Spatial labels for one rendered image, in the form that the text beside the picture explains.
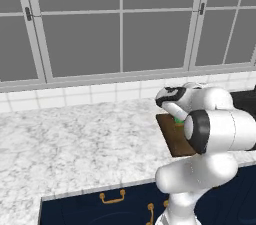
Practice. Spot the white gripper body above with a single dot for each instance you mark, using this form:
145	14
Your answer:
176	110

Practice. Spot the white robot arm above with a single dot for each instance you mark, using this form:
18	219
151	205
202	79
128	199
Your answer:
213	129

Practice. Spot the green sponge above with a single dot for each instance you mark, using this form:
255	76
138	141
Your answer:
178	121

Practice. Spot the brown wooden cutting board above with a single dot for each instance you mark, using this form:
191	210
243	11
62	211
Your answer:
173	137

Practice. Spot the navy cupboard door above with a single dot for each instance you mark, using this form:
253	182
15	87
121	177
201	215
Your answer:
158	212

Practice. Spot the grey framed window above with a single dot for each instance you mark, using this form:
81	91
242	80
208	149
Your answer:
120	22

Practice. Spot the navy cupboard front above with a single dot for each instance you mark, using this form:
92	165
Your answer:
233	199

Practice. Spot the black window latch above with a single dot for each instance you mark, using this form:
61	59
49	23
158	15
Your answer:
202	8
28	13

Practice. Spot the navy drawer front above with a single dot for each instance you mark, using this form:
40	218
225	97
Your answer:
83	207

